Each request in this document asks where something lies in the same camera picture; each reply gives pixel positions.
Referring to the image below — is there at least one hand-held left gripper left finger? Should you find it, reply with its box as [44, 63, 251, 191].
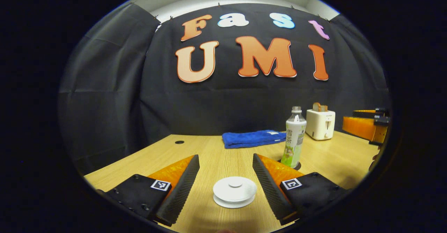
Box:
[96, 154, 200, 227]

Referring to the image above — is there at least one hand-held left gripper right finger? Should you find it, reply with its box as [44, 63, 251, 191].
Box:
[252, 153, 350, 226]

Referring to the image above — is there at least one white teacup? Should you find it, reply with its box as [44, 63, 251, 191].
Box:
[213, 179, 258, 203]

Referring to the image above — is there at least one white teacup lid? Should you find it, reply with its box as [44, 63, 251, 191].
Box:
[215, 176, 256, 201]

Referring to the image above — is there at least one dark round coaster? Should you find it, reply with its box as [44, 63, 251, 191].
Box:
[278, 160, 302, 171]

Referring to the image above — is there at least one clear water bottle green label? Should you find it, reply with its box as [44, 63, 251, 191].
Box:
[280, 106, 307, 169]

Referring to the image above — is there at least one white saucer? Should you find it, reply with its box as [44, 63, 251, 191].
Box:
[214, 195, 256, 209]

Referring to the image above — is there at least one white toaster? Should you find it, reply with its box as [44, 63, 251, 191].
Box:
[306, 109, 336, 141]

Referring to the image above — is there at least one blue towel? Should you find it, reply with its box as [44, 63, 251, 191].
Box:
[222, 130, 287, 149]

